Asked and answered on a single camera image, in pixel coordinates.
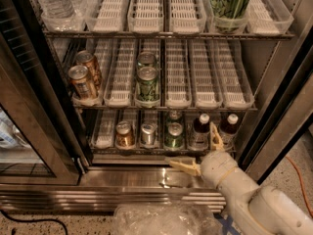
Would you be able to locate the blue tape on floor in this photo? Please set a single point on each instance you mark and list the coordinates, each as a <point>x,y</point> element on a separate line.
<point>227,224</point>

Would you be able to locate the green can bottom rear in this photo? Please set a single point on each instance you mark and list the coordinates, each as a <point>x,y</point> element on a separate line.
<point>174,116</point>

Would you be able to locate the silver redbull can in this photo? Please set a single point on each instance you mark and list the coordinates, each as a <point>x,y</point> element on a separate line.
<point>148,133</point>

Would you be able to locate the steel fridge base grille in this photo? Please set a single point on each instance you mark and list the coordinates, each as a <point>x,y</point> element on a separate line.
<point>102,190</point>

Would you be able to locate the bottom wire shelf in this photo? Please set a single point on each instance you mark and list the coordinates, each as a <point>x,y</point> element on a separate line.
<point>103,141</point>

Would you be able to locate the green can middle front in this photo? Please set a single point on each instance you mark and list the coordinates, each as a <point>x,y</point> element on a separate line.
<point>147,84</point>

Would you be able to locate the green can middle rear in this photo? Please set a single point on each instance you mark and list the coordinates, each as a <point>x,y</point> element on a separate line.
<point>146,59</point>

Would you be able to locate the fridge door right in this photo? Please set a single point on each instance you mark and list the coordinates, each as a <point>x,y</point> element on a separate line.
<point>284,103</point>

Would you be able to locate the top wire shelf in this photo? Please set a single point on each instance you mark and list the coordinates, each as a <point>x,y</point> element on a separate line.
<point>167,19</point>

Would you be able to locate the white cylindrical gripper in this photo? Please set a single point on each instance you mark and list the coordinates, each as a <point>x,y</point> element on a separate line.
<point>216,167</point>

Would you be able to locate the orange can middle rear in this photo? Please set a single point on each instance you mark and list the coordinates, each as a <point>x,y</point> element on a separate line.
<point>90,61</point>

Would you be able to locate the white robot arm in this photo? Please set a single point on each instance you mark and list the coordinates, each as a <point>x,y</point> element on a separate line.
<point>257,210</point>

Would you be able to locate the wire shelf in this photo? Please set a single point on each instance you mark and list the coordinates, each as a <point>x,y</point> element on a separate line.
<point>191,74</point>
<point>167,19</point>
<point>103,141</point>

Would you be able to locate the glass fridge door left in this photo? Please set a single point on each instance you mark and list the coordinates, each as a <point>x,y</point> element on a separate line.
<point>35,97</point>

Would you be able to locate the clear plastic bag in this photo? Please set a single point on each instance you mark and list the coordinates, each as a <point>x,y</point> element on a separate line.
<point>172,219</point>

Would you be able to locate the middle wire shelf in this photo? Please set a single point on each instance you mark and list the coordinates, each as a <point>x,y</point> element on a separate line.
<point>191,74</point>

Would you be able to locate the orange can middle front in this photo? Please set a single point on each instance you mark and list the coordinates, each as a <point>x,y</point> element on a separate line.
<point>83,84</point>

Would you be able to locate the dark bottle white cap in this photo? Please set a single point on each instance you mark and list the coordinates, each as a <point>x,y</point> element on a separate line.
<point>200,130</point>
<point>228,128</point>

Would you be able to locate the green can bottom front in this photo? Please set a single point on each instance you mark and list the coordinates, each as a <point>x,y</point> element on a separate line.
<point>173,136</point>

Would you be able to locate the dark bottle white cap left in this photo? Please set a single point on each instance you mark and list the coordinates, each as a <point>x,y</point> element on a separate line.
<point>200,130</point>

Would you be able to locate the dark bottle white cap right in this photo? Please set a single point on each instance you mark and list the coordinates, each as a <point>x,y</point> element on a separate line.
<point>228,128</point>

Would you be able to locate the orange can bottom shelf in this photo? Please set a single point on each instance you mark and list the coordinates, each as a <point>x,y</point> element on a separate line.
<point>124,134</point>

